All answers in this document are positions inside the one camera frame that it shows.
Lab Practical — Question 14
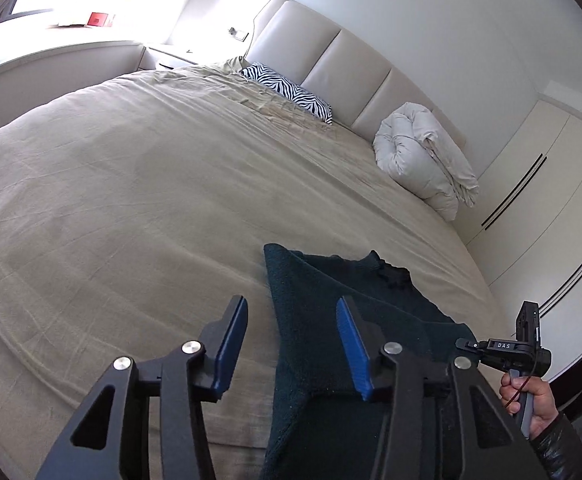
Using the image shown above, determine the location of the person's right forearm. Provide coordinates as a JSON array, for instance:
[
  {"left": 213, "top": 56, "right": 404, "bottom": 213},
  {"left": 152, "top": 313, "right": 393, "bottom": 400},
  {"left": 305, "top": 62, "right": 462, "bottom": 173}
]
[{"left": 528, "top": 412, "right": 582, "bottom": 480}]

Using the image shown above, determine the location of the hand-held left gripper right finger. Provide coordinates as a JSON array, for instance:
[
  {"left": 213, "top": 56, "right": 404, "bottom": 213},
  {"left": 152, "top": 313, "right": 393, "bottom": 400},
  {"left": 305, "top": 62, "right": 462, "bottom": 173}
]
[{"left": 336, "top": 296, "right": 554, "bottom": 480}]

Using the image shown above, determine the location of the cream padded headboard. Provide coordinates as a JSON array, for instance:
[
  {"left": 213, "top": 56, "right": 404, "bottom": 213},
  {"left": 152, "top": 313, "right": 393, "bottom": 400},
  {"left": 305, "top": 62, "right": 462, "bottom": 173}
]
[{"left": 245, "top": 0, "right": 479, "bottom": 181}]

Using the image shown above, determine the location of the bed with beige cover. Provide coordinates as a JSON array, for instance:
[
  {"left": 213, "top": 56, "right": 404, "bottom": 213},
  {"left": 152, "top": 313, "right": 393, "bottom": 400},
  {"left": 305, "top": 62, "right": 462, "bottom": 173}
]
[{"left": 0, "top": 60, "right": 514, "bottom": 480}]

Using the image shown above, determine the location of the dark green sweater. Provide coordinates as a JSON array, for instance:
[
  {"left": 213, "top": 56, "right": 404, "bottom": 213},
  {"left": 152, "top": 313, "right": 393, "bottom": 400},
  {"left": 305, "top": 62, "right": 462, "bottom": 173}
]
[{"left": 262, "top": 243, "right": 476, "bottom": 480}]

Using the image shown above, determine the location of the white wardrobe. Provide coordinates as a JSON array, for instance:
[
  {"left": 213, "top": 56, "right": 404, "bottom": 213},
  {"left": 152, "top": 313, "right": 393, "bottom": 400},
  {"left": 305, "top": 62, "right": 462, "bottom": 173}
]
[{"left": 463, "top": 80, "right": 582, "bottom": 341}]

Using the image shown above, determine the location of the zebra striped pillow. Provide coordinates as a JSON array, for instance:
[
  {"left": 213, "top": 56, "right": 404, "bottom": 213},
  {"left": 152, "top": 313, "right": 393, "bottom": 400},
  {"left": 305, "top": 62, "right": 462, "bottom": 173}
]
[{"left": 241, "top": 62, "right": 333, "bottom": 125}]

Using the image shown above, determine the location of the person's right hand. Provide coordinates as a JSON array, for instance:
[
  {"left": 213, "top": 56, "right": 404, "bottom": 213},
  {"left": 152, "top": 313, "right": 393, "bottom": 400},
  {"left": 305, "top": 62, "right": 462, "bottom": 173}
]
[{"left": 500, "top": 374, "right": 560, "bottom": 440}]

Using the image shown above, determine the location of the white nightstand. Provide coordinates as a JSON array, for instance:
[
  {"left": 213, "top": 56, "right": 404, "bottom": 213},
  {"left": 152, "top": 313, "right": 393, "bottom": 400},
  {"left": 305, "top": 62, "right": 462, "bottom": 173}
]
[{"left": 146, "top": 44, "right": 207, "bottom": 71}]

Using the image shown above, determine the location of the folded white duvet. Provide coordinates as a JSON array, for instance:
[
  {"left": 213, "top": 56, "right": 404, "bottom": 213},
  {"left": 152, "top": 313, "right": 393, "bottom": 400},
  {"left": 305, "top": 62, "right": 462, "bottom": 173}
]
[{"left": 373, "top": 102, "right": 480, "bottom": 222}]

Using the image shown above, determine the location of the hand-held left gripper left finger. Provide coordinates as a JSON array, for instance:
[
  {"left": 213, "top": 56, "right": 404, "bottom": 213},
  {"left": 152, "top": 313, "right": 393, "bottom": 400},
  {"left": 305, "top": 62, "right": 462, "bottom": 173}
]
[{"left": 35, "top": 295, "right": 249, "bottom": 480}]

